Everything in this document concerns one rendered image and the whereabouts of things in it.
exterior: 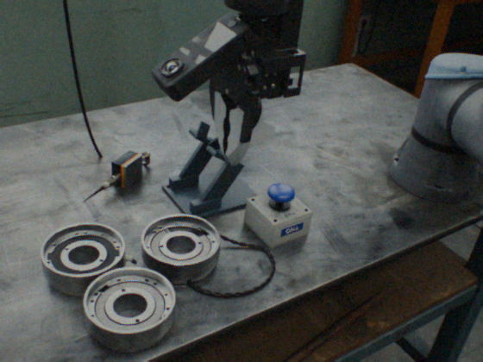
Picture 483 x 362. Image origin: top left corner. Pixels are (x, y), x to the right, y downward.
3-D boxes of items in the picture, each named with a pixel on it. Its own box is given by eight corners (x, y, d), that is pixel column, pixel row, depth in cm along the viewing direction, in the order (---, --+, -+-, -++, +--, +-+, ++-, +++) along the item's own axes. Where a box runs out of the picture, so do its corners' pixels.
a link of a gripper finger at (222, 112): (261, 155, 73) (270, 90, 68) (222, 165, 70) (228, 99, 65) (248, 144, 75) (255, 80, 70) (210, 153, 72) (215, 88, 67)
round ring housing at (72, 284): (39, 303, 68) (35, 278, 66) (47, 247, 77) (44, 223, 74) (126, 297, 70) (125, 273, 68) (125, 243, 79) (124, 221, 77)
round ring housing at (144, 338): (191, 315, 69) (193, 291, 66) (134, 373, 61) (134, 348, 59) (127, 278, 73) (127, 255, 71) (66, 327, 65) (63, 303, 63)
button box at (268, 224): (270, 250, 80) (274, 222, 78) (243, 222, 85) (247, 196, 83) (314, 234, 84) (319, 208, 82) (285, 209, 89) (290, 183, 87)
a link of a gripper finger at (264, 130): (276, 167, 71) (285, 101, 66) (237, 178, 68) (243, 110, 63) (262, 156, 73) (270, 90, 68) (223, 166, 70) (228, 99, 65)
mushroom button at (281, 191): (274, 227, 81) (279, 199, 78) (259, 212, 84) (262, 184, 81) (296, 219, 83) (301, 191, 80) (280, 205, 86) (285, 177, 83)
